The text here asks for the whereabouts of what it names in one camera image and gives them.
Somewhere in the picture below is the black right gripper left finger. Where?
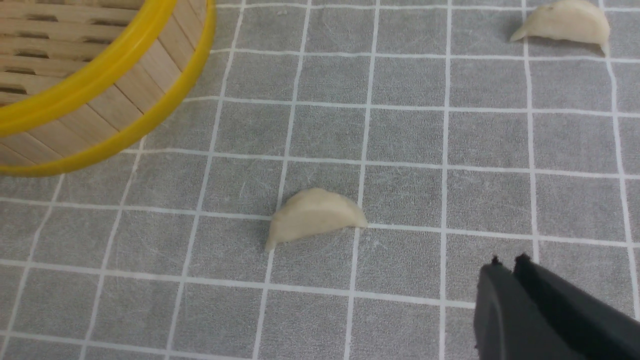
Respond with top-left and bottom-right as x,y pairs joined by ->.
473,256 -> 585,360

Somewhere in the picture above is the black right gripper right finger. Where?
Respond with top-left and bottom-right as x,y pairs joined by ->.
513,253 -> 640,360

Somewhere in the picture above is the white dumpling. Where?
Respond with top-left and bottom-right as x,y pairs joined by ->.
509,0 -> 611,57
265,187 -> 370,252

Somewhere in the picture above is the bamboo steamer tray yellow rim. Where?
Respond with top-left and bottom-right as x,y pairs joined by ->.
0,0 -> 217,177

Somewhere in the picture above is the grey checkered tablecloth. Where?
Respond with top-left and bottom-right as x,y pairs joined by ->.
1,0 -> 639,360

